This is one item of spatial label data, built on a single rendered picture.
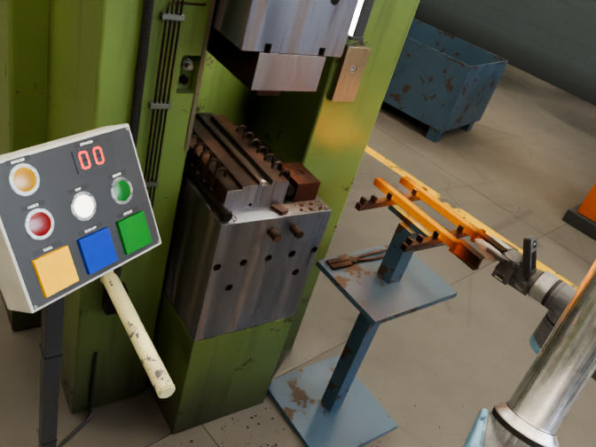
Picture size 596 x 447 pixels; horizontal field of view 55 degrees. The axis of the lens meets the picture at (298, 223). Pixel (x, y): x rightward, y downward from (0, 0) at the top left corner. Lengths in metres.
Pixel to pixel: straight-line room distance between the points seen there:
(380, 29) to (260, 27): 0.52
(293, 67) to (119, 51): 0.41
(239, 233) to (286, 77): 0.44
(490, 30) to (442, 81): 4.56
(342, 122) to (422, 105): 3.36
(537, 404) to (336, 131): 0.99
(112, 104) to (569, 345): 1.16
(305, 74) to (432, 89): 3.69
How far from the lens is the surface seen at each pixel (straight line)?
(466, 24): 9.76
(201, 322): 1.75
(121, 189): 1.25
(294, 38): 1.42
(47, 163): 1.16
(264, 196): 1.62
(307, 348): 2.57
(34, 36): 1.82
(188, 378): 1.93
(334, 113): 1.80
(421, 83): 5.16
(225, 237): 1.55
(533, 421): 1.37
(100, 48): 1.39
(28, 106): 1.90
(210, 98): 1.97
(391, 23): 1.80
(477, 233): 1.81
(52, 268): 1.16
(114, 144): 1.26
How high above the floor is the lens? 1.77
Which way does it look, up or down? 32 degrees down
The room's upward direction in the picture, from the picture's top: 18 degrees clockwise
